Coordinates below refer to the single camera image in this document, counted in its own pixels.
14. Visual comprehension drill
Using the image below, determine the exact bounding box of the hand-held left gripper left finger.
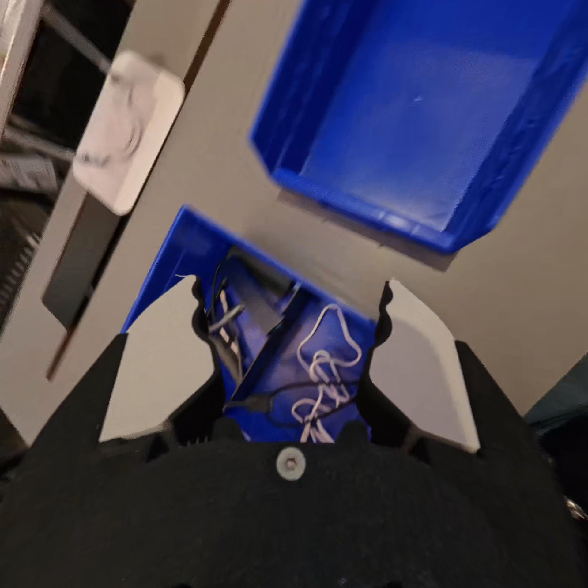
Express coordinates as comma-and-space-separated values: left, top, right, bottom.
98, 276, 226, 445

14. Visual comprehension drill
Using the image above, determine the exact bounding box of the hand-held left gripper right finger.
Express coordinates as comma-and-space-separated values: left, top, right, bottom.
358, 278, 481, 453

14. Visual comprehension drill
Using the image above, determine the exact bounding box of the grey USB cable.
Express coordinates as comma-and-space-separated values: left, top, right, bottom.
208, 304, 246, 332

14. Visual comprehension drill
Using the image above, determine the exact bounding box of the white USB cable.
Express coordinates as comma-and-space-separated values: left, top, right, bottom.
296, 303, 364, 444

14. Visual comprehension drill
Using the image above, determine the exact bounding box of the black USB cable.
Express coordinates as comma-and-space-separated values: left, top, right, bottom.
223, 379, 364, 430

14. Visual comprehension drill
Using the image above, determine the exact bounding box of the blue plastic bin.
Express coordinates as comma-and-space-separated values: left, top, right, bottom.
248, 0, 588, 254
120, 204, 379, 444

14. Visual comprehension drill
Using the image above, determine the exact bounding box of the person's leg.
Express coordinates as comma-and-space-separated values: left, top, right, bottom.
524, 353, 588, 435

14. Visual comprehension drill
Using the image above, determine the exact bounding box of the black cable cover plate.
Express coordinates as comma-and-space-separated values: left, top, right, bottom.
41, 195, 124, 330

